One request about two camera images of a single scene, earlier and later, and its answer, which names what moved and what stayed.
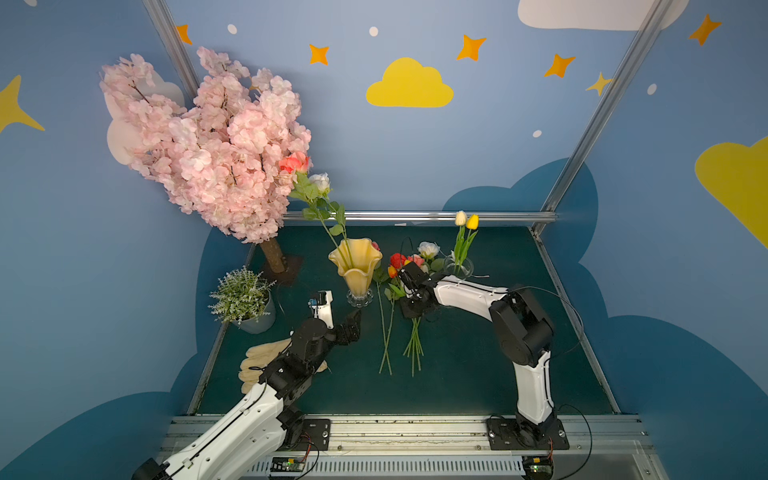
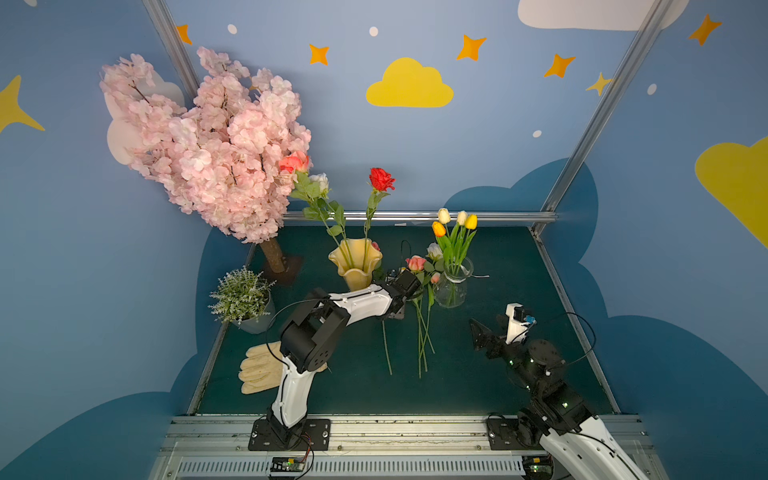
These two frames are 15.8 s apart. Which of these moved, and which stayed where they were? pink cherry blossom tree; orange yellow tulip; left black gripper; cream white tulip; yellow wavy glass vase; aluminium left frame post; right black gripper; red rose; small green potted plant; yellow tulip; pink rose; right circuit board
Moved: right black gripper; orange yellow tulip; left black gripper; red rose
Stayed: pink rose; aluminium left frame post; yellow tulip; right circuit board; pink cherry blossom tree; cream white tulip; yellow wavy glass vase; small green potted plant
